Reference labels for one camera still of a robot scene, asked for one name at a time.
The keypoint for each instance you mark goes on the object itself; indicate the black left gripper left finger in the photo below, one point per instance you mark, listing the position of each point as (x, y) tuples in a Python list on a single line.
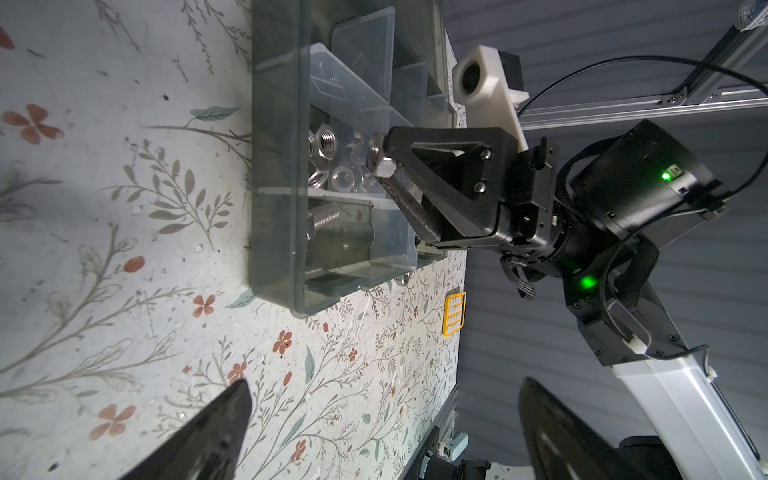
[(208, 446)]

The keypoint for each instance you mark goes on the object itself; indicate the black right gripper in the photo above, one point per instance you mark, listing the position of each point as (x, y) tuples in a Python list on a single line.
[(464, 203)]

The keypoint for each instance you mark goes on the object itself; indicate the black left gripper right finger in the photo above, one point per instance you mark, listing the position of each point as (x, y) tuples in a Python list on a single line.
[(561, 445)]

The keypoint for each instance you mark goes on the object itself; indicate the silver cap nut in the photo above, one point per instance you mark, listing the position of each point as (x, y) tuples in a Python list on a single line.
[(378, 162), (342, 179)]

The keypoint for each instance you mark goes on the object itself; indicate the silver hex bolt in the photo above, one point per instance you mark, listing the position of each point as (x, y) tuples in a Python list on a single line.
[(320, 217)]

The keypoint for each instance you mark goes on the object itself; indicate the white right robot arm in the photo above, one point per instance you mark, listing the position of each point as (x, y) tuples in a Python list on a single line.
[(597, 223)]

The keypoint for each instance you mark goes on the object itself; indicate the yellow tray with white cells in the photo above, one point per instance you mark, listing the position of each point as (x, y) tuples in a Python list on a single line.
[(454, 313)]

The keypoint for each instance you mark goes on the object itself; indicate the transparent green compartment organizer box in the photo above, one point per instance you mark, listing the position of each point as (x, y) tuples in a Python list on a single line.
[(362, 67)]

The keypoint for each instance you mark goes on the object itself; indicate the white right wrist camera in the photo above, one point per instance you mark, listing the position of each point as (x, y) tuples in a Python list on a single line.
[(489, 84)]

